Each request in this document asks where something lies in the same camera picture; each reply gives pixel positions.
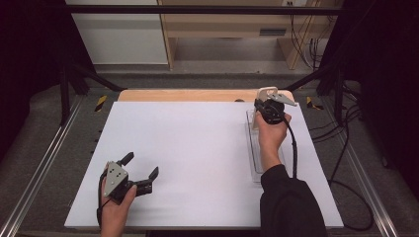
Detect black horizontal frame bar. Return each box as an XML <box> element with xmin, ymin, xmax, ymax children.
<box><xmin>64</xmin><ymin>4</ymin><xmax>346</xmax><ymax>17</ymax></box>

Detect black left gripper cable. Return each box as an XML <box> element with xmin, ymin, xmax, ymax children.
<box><xmin>96</xmin><ymin>171</ymin><xmax>112</xmax><ymax>230</ymax></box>

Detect black floor cables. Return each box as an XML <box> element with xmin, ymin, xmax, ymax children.
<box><xmin>308</xmin><ymin>81</ymin><xmax>364</xmax><ymax>176</ymax></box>

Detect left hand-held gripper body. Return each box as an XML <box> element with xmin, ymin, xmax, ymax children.
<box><xmin>98</xmin><ymin>160</ymin><xmax>154</xmax><ymax>205</ymax></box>

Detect black frame post with brace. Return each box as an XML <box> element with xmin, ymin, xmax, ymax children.
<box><xmin>282</xmin><ymin>63</ymin><xmax>346</xmax><ymax>125</ymax></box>
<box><xmin>59</xmin><ymin>61</ymin><xmax>126</xmax><ymax>126</ymax></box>

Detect clear plastic packaging tray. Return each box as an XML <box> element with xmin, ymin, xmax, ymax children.
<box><xmin>245</xmin><ymin>109</ymin><xmax>289</xmax><ymax>184</ymax></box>

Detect black curtain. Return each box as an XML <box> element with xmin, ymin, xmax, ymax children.
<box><xmin>0</xmin><ymin>0</ymin><xmax>97</xmax><ymax>163</ymax></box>
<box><xmin>320</xmin><ymin>0</ymin><xmax>419</xmax><ymax>200</ymax></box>

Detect light wooden table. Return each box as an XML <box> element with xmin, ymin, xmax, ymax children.
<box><xmin>117</xmin><ymin>88</ymin><xmax>295</xmax><ymax>104</ymax></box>

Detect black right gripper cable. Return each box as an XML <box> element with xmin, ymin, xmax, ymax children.
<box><xmin>281</xmin><ymin>118</ymin><xmax>376</xmax><ymax>232</ymax></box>

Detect hanging black cable bundle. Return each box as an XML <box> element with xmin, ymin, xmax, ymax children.
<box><xmin>289</xmin><ymin>2</ymin><xmax>331</xmax><ymax>71</ymax></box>

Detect wooden desk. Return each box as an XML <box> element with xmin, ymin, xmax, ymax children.
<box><xmin>156</xmin><ymin>0</ymin><xmax>346</xmax><ymax>71</ymax></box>

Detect white cabinet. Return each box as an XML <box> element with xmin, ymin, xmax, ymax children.
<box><xmin>64</xmin><ymin>0</ymin><xmax>169</xmax><ymax>65</ymax></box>

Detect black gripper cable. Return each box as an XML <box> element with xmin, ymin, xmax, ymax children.
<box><xmin>281</xmin><ymin>118</ymin><xmax>376</xmax><ymax>232</ymax></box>
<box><xmin>96</xmin><ymin>171</ymin><xmax>112</xmax><ymax>230</ymax></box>

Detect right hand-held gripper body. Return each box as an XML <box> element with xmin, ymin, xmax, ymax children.
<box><xmin>261</xmin><ymin>92</ymin><xmax>298</xmax><ymax>125</ymax></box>

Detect aluminium floor rail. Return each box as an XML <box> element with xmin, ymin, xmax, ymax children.
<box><xmin>320</xmin><ymin>98</ymin><xmax>400</xmax><ymax>237</ymax></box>
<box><xmin>0</xmin><ymin>95</ymin><xmax>84</xmax><ymax>237</ymax></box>

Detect person's right hand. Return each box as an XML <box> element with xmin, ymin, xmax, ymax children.
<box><xmin>255</xmin><ymin>111</ymin><xmax>293</xmax><ymax>173</ymax></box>

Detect yellow black floor tape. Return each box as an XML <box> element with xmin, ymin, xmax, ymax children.
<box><xmin>94</xmin><ymin>95</ymin><xmax>109</xmax><ymax>114</ymax></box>
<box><xmin>305</xmin><ymin>95</ymin><xmax>326</xmax><ymax>112</ymax></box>

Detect white table board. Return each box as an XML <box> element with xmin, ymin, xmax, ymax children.
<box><xmin>63</xmin><ymin>101</ymin><xmax>345</xmax><ymax>230</ymax></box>

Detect person's left hand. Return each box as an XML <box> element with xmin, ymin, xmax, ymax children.
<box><xmin>99</xmin><ymin>162</ymin><xmax>138</xmax><ymax>227</ymax></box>

